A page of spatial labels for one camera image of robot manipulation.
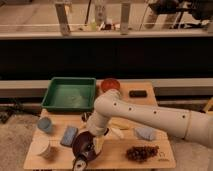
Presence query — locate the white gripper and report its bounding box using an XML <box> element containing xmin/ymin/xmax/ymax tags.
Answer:
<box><xmin>86</xmin><ymin>112</ymin><xmax>110</xmax><ymax>153</ymax></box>

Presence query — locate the purple bowl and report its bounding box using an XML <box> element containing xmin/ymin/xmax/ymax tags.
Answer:
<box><xmin>72</xmin><ymin>131</ymin><xmax>98</xmax><ymax>162</ymax></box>

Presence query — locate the black brush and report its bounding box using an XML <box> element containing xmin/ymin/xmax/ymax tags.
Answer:
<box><xmin>73</xmin><ymin>157</ymin><xmax>87</xmax><ymax>171</ymax></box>

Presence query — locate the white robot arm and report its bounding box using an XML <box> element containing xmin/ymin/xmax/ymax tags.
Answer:
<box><xmin>86</xmin><ymin>89</ymin><xmax>213</xmax><ymax>149</ymax></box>

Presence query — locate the red bowl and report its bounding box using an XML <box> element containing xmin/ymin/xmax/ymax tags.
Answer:
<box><xmin>101</xmin><ymin>78</ymin><xmax>120</xmax><ymax>92</ymax></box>

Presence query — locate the small dark metal cup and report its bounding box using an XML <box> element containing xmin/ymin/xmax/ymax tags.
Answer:
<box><xmin>81</xmin><ymin>112</ymin><xmax>92</xmax><ymax>122</ymax></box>

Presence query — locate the blue sponge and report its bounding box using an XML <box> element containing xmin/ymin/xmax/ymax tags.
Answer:
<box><xmin>60</xmin><ymin>126</ymin><xmax>78</xmax><ymax>147</ymax></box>

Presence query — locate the dark grape bunch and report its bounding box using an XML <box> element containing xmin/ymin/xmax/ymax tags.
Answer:
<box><xmin>126</xmin><ymin>146</ymin><xmax>159</xmax><ymax>163</ymax></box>

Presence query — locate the blue grey cloth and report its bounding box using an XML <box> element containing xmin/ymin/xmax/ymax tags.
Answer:
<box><xmin>134</xmin><ymin>127</ymin><xmax>156</xmax><ymax>141</ymax></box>

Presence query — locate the small blue cup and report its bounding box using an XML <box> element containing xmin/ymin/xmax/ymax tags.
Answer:
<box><xmin>37</xmin><ymin>117</ymin><xmax>53</xmax><ymax>134</ymax></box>

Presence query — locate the white cup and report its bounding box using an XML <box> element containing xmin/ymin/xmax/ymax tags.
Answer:
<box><xmin>32</xmin><ymin>137</ymin><xmax>51</xmax><ymax>158</ymax></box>

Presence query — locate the green plastic tray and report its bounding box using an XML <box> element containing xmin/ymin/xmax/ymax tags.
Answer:
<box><xmin>42</xmin><ymin>77</ymin><xmax>96</xmax><ymax>112</ymax></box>

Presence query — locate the black rectangular block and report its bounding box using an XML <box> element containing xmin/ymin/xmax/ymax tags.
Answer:
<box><xmin>129</xmin><ymin>90</ymin><xmax>147</xmax><ymax>98</ymax></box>

